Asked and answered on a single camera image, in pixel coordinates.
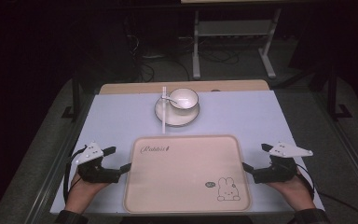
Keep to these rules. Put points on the white spoon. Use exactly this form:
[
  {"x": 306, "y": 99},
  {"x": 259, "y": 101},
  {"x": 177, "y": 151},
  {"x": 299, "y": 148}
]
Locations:
[{"x": 171, "y": 100}]

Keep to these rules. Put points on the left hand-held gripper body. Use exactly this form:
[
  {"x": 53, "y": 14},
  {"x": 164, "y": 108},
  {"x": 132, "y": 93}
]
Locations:
[{"x": 99, "y": 174}]

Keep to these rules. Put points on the person's right hand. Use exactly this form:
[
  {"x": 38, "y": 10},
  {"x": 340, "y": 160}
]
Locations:
[{"x": 296, "y": 193}]

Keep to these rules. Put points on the person's left hand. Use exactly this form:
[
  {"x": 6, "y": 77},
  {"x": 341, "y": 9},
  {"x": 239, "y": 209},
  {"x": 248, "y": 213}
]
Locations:
[{"x": 80, "y": 196}]

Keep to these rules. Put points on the white bowl with dark rim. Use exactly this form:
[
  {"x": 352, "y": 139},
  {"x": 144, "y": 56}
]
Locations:
[{"x": 187, "y": 101}]

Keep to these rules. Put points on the white metal stand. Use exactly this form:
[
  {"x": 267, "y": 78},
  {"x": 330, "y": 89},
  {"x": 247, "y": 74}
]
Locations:
[{"x": 233, "y": 28}]

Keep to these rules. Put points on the white chopstick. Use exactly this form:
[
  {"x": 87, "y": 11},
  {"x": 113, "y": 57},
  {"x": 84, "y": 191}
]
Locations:
[{"x": 163, "y": 121}]

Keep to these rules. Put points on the light blue table mat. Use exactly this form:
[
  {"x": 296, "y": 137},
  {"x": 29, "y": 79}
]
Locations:
[{"x": 118, "y": 121}]

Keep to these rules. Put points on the black metal stand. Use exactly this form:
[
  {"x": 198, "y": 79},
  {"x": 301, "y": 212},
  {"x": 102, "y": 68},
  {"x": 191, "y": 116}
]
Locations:
[
  {"x": 76, "y": 96},
  {"x": 332, "y": 96}
]

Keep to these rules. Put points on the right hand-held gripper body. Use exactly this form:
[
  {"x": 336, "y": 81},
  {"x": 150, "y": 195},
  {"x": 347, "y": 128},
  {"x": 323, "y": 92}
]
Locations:
[{"x": 276, "y": 172}]

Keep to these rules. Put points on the white plate with dark rim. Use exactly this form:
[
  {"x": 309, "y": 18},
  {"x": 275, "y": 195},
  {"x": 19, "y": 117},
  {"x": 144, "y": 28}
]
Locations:
[{"x": 177, "y": 118}]

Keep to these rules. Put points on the beige tray with rabbit print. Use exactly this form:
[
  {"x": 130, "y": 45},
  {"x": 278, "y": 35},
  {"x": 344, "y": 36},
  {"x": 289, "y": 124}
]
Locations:
[{"x": 183, "y": 174}]

